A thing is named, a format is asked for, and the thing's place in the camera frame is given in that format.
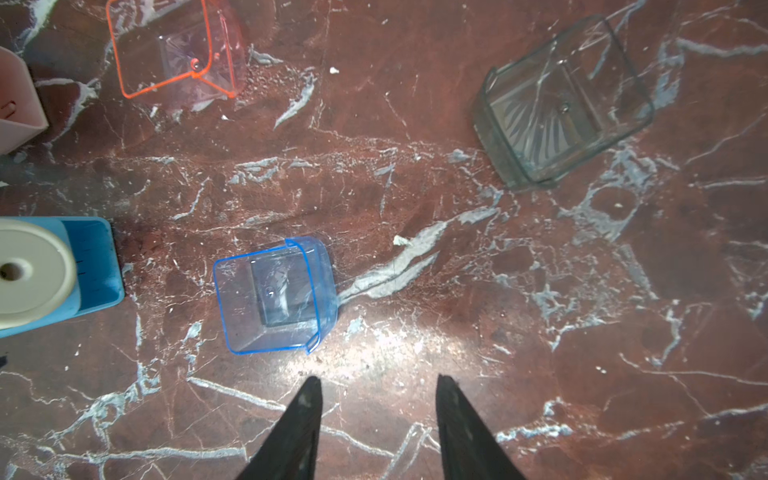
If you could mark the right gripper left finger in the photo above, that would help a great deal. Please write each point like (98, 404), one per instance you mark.
(290, 450)

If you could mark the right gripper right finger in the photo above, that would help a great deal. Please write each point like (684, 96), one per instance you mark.
(468, 449)

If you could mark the blue transparent tray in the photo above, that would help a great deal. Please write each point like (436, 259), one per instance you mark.
(277, 299)

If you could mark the blue pencil sharpener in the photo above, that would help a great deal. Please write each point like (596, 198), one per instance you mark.
(54, 269)

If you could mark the pink sharpener centre back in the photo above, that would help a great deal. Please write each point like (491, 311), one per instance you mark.
(22, 113)

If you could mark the pink transparent tray back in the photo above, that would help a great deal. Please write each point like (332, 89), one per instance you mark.
(177, 53)

